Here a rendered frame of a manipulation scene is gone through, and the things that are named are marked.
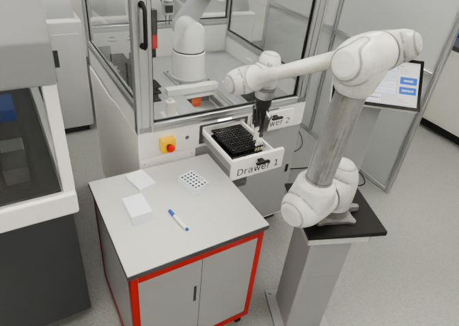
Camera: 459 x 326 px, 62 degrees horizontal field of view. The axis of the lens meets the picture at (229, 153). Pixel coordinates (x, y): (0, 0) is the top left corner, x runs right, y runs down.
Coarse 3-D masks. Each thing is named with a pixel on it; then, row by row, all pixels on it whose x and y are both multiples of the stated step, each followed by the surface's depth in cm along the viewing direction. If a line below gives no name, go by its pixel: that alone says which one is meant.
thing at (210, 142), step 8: (240, 120) 208; (208, 128) 199; (216, 128) 202; (248, 128) 203; (208, 136) 192; (208, 144) 193; (216, 144) 186; (264, 144) 192; (216, 152) 187; (224, 152) 181; (224, 160) 181
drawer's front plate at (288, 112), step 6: (288, 108) 218; (294, 108) 219; (270, 114) 212; (276, 114) 214; (282, 114) 217; (288, 114) 219; (270, 120) 215; (276, 120) 217; (282, 120) 220; (288, 120) 222; (252, 126) 210; (258, 126) 212; (270, 126) 217; (276, 126) 220
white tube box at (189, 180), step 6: (186, 174) 181; (192, 174) 181; (180, 180) 178; (186, 180) 177; (192, 180) 177; (198, 180) 178; (204, 180) 178; (186, 186) 176; (192, 186) 174; (198, 186) 176; (204, 186) 176; (192, 192) 175; (198, 192) 174
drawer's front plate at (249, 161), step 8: (264, 152) 178; (272, 152) 180; (280, 152) 183; (232, 160) 171; (240, 160) 172; (248, 160) 174; (256, 160) 177; (272, 160) 183; (280, 160) 186; (232, 168) 172; (240, 168) 175; (248, 168) 177; (264, 168) 183; (272, 168) 186; (232, 176) 175; (240, 176) 178
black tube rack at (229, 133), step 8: (224, 128) 198; (232, 128) 200; (240, 128) 200; (216, 136) 192; (224, 136) 192; (232, 136) 193; (240, 136) 194; (248, 136) 195; (224, 144) 186; (232, 144) 187; (240, 144) 188; (248, 144) 188; (240, 152) 187; (248, 152) 188; (256, 152) 189
